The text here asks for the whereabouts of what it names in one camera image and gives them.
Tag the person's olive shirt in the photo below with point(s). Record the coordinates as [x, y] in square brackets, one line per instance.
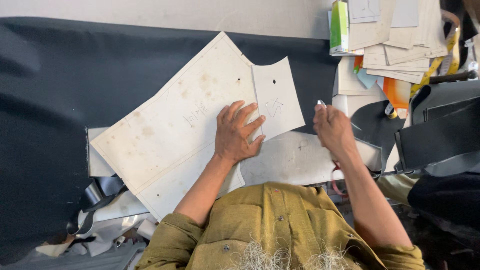
[277, 228]

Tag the red plastic loop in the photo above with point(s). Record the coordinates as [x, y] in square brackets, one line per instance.
[335, 183]

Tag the black cloth bundle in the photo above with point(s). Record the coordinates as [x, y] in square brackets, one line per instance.
[446, 198]

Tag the person's left hand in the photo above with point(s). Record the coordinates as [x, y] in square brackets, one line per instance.
[232, 137]

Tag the silver marking pen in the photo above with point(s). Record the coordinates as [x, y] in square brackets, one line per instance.
[321, 102]

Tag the yellow measuring tape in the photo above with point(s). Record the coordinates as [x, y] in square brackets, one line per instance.
[437, 63]

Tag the large stained cardboard pattern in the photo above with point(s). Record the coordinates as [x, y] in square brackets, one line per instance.
[165, 123]

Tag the curved black leather cutout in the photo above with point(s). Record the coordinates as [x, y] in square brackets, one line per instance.
[371, 129]

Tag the heap of paper scraps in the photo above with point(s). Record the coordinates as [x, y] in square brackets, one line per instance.
[112, 228]

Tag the black leather scrap strip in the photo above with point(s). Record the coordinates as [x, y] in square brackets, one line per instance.
[95, 195]

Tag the large black leather sheet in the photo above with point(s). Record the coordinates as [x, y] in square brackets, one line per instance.
[52, 112]

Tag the small curved cardboard pattern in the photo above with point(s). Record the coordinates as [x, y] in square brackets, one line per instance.
[279, 101]

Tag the white cardboard pattern piece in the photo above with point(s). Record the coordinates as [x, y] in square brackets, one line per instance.
[348, 84]

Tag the person's right hand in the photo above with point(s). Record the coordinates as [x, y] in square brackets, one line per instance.
[335, 131]

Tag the green and white box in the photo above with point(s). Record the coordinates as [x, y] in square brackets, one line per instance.
[339, 26]

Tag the dark metal rod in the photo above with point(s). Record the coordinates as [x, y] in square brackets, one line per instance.
[453, 77]

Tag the light blue paper piece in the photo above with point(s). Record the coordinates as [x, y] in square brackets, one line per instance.
[366, 79]

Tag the pile of cardboard patterns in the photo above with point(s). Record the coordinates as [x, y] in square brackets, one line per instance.
[405, 37]

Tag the person's right fingers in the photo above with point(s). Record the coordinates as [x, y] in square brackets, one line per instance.
[320, 116]

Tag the orange packet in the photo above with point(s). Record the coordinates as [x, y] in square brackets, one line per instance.
[396, 93]

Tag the stack of black leather pieces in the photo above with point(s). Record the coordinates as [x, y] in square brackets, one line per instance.
[438, 127]

